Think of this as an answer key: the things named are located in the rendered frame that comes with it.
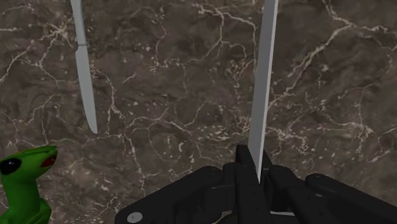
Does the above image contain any long silver knife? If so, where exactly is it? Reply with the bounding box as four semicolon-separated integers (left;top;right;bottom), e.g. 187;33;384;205
247;0;279;184

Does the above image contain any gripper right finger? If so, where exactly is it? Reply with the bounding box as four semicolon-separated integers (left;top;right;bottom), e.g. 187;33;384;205
260;148;397;224

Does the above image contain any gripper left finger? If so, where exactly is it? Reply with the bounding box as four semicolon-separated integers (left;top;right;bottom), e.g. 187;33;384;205
114;144;271;224

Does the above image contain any green lizard figure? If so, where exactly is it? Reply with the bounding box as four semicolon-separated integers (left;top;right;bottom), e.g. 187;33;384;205
0;145;59;224

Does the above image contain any silver table knife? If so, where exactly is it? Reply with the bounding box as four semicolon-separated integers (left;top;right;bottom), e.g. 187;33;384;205
69;0;99;135

